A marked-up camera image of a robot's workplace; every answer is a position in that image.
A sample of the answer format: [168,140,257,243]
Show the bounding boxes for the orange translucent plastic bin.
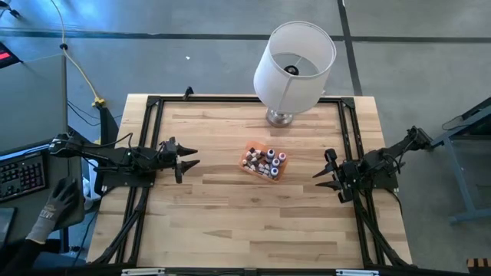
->
[238,140,290,185]

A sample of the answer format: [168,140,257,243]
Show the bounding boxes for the black backlit keyboard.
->
[0,150,50,203]

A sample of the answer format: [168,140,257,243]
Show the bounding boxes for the person's gloved hand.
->
[25,176,81,245]

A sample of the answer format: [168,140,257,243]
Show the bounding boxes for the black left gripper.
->
[155,136,202,185]

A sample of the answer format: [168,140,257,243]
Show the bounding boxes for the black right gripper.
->
[311,148,354,204]

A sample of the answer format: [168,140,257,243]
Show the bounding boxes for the black device with red display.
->
[0,41,23,71]

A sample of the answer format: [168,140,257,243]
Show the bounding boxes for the grey desk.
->
[0,53,87,246]

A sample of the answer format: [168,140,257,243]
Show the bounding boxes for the black tablet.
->
[0,206,17,248]

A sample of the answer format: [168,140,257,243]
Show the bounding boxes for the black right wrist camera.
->
[343,160,362,178]

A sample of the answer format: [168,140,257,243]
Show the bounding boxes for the yellow cable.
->
[49,0,107,108]

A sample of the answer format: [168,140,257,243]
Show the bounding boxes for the white shade table lamp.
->
[252,20,338,129]

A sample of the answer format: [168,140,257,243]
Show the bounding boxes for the white metal clamp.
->
[335,269,380,276]
[121,268,166,276]

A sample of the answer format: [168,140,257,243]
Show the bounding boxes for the black aluminium table frame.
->
[87,94,414,269]

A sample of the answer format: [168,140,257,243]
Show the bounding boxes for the person's forearm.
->
[0,237,41,276]

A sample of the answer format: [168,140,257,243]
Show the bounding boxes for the blue-grey metal table frame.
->
[429,96,491,225]

